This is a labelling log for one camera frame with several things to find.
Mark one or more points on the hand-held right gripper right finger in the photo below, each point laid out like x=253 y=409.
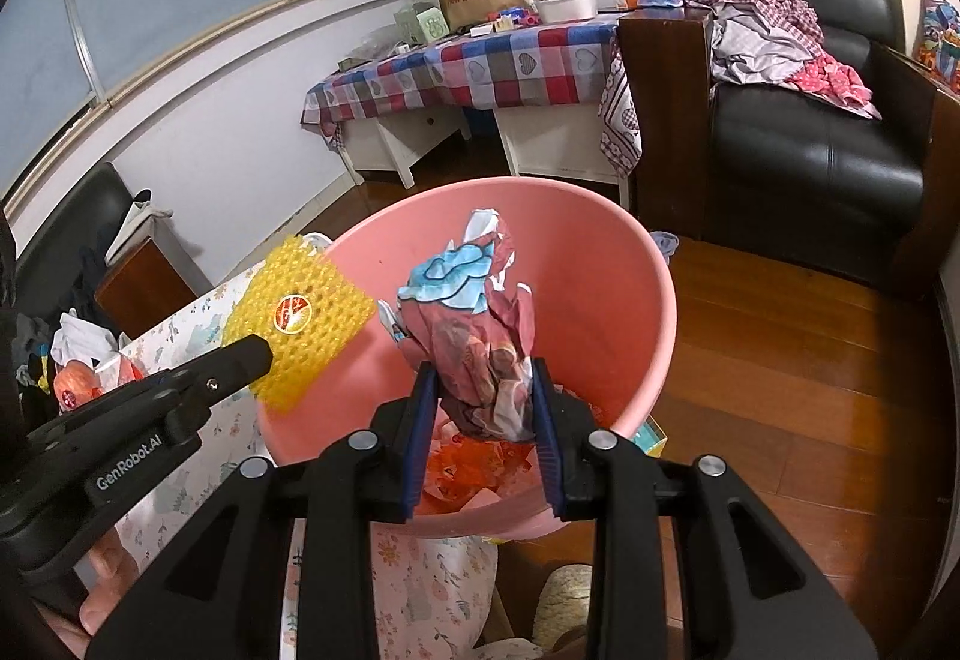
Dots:
x=549 y=450

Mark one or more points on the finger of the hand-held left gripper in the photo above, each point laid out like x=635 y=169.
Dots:
x=225 y=367

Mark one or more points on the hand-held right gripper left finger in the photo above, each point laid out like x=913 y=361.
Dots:
x=421 y=450

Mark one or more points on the red clear plastic snack wrapper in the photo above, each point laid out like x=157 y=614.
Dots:
x=480 y=472

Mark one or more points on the yellow foam fruit net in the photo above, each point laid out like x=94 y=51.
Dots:
x=315 y=315

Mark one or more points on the large colourful wrapper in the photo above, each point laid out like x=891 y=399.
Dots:
x=465 y=330

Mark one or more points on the pink plastic bucket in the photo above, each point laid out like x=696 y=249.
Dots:
x=600 y=300

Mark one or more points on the person's left hand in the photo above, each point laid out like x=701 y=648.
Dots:
x=97 y=592

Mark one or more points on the red apple with sticker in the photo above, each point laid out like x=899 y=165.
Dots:
x=73 y=390

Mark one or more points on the small colourful box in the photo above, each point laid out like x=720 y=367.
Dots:
x=649 y=436

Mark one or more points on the clear plastic wrapper red label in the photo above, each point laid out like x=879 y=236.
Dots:
x=120 y=367

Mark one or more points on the wooden side table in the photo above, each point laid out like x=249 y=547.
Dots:
x=146 y=289

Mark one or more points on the white garment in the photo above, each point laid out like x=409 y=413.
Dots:
x=86 y=334

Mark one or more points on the floral tablecloth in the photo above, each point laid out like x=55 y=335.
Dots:
x=420 y=592

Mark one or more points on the beige fuzzy slipper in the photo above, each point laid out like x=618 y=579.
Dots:
x=562 y=604

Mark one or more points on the white cloth on side table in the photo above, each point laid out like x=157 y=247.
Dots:
x=139 y=221

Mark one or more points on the black leather sofa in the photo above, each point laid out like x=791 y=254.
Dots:
x=75 y=210

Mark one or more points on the blue cloth on floor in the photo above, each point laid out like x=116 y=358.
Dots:
x=665 y=245

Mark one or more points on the white low table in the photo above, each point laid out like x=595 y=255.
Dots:
x=390 y=139

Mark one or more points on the dark wooden cabinet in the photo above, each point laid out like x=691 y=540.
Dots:
x=664 y=120

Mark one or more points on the black leather armchair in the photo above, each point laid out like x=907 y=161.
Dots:
x=817 y=180

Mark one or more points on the checkered heart tablecloth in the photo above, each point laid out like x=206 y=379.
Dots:
x=480 y=67

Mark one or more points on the green tissue box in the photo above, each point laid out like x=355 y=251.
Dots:
x=420 y=24

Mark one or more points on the small colourful toys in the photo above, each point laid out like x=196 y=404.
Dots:
x=514 y=20

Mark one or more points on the grey garment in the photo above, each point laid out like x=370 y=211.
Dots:
x=750 y=56

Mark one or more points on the white round tub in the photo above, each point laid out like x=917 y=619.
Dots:
x=566 y=7

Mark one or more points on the pink patterned garment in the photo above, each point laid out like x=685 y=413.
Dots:
x=836 y=82

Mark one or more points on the brown wooden cabinet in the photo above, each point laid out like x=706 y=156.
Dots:
x=937 y=180

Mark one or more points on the plaid garment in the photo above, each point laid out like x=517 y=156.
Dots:
x=780 y=7

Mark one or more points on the colourful printed bag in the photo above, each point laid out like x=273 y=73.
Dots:
x=941 y=37

